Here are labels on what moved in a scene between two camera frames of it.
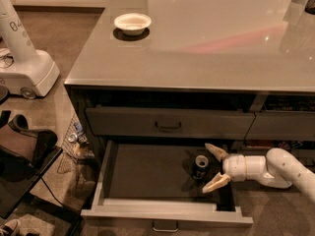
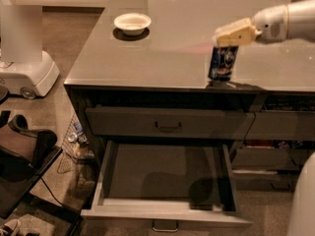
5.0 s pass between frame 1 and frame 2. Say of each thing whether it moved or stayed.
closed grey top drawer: stayed
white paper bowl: stayed
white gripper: moved
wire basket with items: stayed
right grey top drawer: stayed
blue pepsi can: moved
